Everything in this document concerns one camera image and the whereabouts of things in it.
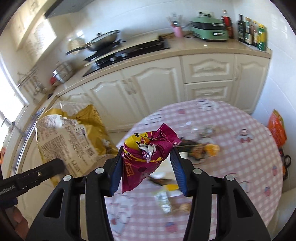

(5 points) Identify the gold snack bag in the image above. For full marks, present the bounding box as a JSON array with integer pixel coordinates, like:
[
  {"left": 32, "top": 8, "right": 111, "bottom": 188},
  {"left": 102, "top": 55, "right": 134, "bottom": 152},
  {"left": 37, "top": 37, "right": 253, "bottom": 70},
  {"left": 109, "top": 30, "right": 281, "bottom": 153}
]
[{"left": 36, "top": 101, "right": 118, "bottom": 186}]

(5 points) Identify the magenta yellow snack wrapper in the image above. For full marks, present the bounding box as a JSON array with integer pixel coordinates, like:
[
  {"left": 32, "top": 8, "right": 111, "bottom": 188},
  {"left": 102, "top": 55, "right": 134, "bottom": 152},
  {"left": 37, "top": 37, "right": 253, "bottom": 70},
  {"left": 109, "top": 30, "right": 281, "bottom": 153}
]
[{"left": 121, "top": 123, "right": 181, "bottom": 193}]

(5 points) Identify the person left hand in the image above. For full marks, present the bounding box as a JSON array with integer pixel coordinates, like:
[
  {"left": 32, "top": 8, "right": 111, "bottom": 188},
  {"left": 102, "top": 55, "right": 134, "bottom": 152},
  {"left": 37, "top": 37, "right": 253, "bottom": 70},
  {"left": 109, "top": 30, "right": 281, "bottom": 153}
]
[{"left": 6, "top": 206, "right": 29, "bottom": 240}]

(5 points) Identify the window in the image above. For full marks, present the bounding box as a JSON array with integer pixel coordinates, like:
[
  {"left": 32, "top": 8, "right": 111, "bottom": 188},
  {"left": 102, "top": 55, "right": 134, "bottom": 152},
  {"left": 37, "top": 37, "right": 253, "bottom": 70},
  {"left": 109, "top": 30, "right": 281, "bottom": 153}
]
[{"left": 1, "top": 56, "right": 28, "bottom": 148}]

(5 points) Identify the black snack wrapper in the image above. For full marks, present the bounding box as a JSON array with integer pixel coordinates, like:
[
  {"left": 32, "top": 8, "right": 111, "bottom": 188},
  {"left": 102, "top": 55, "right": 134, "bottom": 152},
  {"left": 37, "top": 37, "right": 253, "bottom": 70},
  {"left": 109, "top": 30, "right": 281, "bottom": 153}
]
[{"left": 177, "top": 138, "right": 220, "bottom": 162}]

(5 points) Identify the pink checkered tablecloth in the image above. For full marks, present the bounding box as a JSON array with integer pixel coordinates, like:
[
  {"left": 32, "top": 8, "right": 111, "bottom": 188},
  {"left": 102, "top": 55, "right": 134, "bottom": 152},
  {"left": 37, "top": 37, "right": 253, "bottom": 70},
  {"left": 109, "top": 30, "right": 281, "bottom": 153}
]
[{"left": 106, "top": 99, "right": 283, "bottom": 240}]

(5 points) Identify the hanging utensil rack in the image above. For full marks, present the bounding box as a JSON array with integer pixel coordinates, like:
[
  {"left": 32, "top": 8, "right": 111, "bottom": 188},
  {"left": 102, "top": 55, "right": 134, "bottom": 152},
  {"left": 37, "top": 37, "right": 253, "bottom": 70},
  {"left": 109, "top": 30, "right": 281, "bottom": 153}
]
[{"left": 16, "top": 66, "right": 47, "bottom": 98}]

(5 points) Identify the orange plastic bag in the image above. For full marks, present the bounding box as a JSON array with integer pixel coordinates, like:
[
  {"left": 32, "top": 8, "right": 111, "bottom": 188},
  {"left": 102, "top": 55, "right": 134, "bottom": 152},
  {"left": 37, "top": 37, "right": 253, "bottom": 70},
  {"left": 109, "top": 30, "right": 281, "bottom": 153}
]
[{"left": 267, "top": 109, "right": 287, "bottom": 148}]

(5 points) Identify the red bowl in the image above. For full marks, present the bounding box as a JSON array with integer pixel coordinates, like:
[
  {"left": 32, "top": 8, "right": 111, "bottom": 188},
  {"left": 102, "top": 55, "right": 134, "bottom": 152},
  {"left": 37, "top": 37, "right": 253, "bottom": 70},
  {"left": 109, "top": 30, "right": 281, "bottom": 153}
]
[{"left": 50, "top": 76, "right": 58, "bottom": 86}]

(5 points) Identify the stainless steel stockpot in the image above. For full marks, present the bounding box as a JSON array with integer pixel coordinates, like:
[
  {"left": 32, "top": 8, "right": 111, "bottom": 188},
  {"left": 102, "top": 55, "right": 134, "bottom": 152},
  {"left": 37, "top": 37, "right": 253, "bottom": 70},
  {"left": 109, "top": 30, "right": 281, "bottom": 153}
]
[{"left": 53, "top": 61, "right": 74, "bottom": 84}]

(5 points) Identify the round cream steamer tray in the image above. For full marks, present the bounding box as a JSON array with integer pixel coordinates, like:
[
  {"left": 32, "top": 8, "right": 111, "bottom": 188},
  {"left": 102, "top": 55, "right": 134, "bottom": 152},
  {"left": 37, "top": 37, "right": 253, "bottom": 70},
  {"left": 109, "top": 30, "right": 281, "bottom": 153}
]
[{"left": 67, "top": 37, "right": 85, "bottom": 52}]

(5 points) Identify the black gas stove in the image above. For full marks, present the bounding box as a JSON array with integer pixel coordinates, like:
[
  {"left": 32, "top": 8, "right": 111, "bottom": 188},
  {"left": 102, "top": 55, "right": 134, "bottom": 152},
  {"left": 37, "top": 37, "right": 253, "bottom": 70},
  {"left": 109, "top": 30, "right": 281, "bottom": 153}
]
[{"left": 82, "top": 39, "right": 170, "bottom": 77}]

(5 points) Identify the wok with lid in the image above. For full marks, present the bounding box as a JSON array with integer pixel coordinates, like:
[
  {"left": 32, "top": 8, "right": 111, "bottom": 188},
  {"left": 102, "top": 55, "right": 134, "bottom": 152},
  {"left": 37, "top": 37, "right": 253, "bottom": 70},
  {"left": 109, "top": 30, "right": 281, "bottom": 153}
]
[{"left": 65, "top": 30, "right": 120, "bottom": 55}]

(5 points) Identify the green oil bottle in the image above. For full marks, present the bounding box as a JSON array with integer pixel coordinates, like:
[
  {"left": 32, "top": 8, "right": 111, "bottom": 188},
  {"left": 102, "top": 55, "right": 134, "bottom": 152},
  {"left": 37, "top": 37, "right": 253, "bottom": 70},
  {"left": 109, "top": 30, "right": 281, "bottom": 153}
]
[{"left": 257, "top": 24, "right": 266, "bottom": 51}]

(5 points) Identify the dark soy sauce bottle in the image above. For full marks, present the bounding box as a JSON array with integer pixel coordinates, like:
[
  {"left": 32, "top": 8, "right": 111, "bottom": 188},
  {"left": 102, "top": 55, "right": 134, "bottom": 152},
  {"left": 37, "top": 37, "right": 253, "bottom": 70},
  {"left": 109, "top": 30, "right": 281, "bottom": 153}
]
[{"left": 238, "top": 15, "right": 245, "bottom": 43}]

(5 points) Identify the green electric grill appliance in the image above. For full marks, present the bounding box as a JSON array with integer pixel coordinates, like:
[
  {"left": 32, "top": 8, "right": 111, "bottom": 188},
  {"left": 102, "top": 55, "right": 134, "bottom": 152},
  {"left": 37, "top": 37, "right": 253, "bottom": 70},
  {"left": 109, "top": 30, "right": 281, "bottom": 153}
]
[{"left": 190, "top": 12, "right": 229, "bottom": 41}]

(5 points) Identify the pink utensil cup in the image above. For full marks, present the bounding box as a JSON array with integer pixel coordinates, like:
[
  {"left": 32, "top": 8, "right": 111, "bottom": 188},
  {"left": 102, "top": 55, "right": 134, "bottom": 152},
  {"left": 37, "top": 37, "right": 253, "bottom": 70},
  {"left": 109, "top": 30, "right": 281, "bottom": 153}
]
[{"left": 172, "top": 26, "right": 184, "bottom": 39}]

